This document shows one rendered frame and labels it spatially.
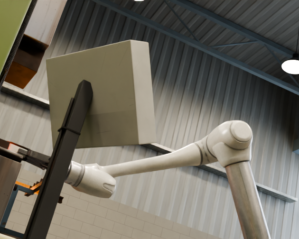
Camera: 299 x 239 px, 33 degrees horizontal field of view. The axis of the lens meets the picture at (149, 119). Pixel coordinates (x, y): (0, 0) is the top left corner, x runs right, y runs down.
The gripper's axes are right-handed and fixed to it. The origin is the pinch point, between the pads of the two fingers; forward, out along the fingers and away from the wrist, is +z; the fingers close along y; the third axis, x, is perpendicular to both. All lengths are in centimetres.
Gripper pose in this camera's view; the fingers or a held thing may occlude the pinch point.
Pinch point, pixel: (16, 151)
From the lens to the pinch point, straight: 195.4
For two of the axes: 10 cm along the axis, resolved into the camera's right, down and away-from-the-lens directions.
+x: 2.4, -8.8, 4.2
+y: -4.7, 2.7, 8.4
